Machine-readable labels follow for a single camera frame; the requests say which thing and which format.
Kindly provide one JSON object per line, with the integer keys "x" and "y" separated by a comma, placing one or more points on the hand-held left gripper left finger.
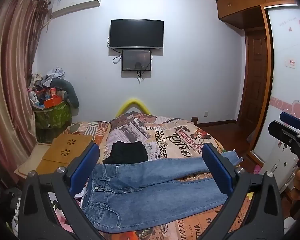
{"x": 86, "y": 166}

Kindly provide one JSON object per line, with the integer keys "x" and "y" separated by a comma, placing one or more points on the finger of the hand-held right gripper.
{"x": 282, "y": 132}
{"x": 291, "y": 117}

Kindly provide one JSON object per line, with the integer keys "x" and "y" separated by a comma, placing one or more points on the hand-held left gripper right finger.
{"x": 216, "y": 170}

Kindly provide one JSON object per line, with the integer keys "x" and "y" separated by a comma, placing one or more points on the blue denim pants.
{"x": 140, "y": 192}

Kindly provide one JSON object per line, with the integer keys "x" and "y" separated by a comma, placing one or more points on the wooden lap desk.
{"x": 65, "y": 147}

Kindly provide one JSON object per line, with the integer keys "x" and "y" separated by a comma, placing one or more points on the pink slipper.
{"x": 257, "y": 169}

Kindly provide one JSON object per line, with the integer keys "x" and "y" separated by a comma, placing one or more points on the black folded garment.
{"x": 127, "y": 152}

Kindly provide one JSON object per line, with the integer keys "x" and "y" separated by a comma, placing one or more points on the printed blanket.
{"x": 180, "y": 140}

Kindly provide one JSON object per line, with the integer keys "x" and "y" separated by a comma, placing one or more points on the wooden wardrobe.
{"x": 282, "y": 67}

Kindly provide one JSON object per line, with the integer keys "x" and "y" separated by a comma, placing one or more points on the wooden door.
{"x": 253, "y": 80}

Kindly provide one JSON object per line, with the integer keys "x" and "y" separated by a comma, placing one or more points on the wooden bedpost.
{"x": 194, "y": 120}

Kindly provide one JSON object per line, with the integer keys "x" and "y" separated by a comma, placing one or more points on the green storage box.
{"x": 53, "y": 120}

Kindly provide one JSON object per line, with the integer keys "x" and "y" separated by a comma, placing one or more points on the orange box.
{"x": 52, "y": 102}

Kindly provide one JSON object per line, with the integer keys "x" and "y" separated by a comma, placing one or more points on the grey neck pillow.
{"x": 70, "y": 90}

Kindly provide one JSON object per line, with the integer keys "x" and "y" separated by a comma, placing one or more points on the yellow hoop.
{"x": 132, "y": 102}

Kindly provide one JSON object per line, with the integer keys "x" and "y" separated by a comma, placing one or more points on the pile of clothes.
{"x": 51, "y": 76}

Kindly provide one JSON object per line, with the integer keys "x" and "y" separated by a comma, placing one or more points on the striped pink curtain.
{"x": 10, "y": 80}

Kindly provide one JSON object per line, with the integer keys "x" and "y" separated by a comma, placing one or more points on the white air conditioner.
{"x": 76, "y": 1}

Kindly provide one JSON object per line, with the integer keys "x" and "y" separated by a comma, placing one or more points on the small wall monitor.
{"x": 136, "y": 60}

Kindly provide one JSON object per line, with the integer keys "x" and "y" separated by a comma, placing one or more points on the black wall television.
{"x": 136, "y": 33}

